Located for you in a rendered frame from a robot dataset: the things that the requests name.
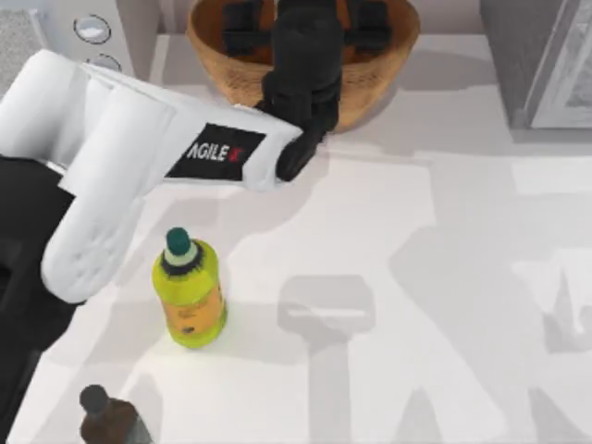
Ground woven wooden basket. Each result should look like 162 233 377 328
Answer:
186 0 423 136

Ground round microwave knob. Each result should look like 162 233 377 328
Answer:
86 52 124 75
73 13 113 43

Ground grey cabinet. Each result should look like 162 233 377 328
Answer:
478 0 592 131

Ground pale microwave oven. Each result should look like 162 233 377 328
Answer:
0 0 156 96

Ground pale cabinet door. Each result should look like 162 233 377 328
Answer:
529 0 592 130

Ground yellow-green bottle with green cap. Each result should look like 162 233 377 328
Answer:
151 227 228 351

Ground brown bottle with dark cap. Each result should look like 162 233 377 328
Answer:
78 383 154 444

